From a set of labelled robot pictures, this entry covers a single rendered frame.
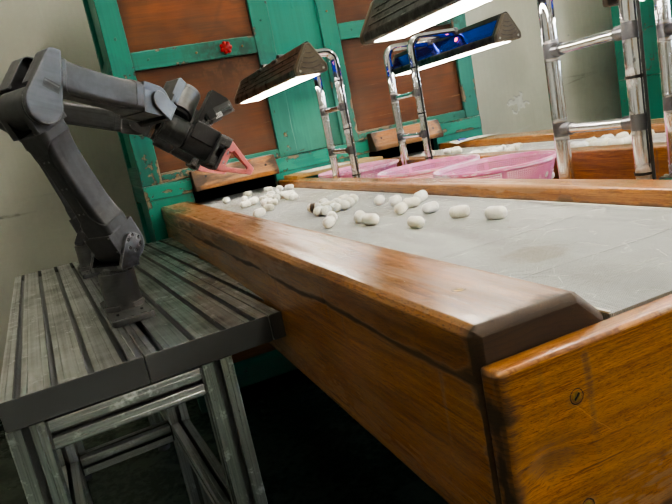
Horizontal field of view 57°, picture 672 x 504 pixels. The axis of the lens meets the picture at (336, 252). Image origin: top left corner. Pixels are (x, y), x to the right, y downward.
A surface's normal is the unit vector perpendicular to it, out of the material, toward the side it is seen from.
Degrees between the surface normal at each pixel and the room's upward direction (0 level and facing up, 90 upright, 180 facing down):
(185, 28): 90
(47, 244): 90
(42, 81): 90
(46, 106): 90
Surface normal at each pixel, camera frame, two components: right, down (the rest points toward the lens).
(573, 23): 0.45, 0.09
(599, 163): -0.90, 0.25
